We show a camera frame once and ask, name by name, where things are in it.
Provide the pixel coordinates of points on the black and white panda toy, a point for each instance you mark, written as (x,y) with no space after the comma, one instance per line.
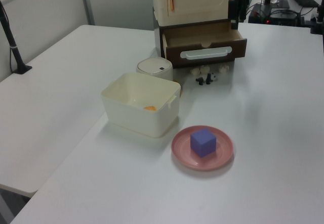
(207,79)

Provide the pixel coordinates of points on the brown wooden drawer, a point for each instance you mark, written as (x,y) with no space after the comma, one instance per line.
(202,47)

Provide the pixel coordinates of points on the small cream toy figure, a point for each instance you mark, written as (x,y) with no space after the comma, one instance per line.
(195,70)
(223,68)
(204,69)

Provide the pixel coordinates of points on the black electronics box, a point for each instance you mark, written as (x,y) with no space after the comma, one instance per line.
(276,16)

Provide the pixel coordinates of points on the black table clamp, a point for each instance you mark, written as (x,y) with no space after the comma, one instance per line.
(317,21)

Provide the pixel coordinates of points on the small white lidded bin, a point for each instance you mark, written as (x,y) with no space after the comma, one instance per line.
(154,68)

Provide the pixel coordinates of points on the orange item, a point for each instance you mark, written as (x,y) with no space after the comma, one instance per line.
(150,108)

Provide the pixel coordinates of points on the cream plastic storage box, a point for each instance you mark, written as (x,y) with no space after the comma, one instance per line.
(141,107)

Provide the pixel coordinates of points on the purple cube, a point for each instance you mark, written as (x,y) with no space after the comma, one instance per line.
(202,143)

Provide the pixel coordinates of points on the pink round plate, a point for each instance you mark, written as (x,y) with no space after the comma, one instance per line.
(222,155)

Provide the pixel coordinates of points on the grey partition post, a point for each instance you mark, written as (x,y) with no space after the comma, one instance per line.
(86,1)

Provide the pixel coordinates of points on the black camera stand pole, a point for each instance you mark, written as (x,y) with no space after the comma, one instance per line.
(11,44)

